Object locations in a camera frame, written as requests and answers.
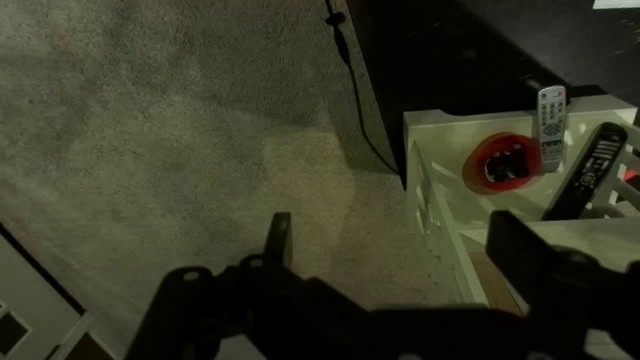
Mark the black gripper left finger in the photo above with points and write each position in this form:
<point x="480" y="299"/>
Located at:
<point x="279" y="241"/>

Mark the white wooden shelf unit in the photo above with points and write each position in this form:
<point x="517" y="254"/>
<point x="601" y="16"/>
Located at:
<point x="591" y="308"/>

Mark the black remote control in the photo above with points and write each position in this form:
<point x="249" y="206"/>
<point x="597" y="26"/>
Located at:
<point x="588" y="173"/>

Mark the grey remote control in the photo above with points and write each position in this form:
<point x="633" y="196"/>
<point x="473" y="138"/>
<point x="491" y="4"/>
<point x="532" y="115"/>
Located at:
<point x="551" y="126"/>

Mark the red round bowl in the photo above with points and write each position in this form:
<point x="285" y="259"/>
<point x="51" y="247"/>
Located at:
<point x="502" y="163"/>

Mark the white paper sheet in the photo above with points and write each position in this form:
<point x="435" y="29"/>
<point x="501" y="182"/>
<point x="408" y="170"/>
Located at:
<point x="616" y="4"/>

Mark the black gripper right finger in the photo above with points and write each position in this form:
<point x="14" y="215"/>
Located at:
<point x="520" y="254"/>

